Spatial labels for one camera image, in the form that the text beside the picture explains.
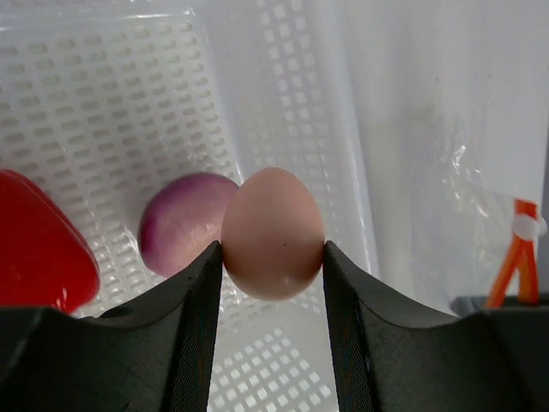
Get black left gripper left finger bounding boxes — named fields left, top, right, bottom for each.
left=1, top=243, right=222, bottom=411

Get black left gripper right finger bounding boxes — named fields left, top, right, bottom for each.
left=323, top=242, right=548, bottom=411

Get purple red onion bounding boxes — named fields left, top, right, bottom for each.
left=137, top=173, right=238, bottom=277

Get red bell pepper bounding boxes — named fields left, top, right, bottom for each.
left=1, top=169, right=100, bottom=314

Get beige egg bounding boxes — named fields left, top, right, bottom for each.
left=220, top=167, right=325, bottom=301

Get clear zip bag red zipper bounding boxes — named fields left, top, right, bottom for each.
left=407, top=106, right=549, bottom=310

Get white perforated plastic basket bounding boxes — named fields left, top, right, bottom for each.
left=0, top=0, right=387, bottom=412

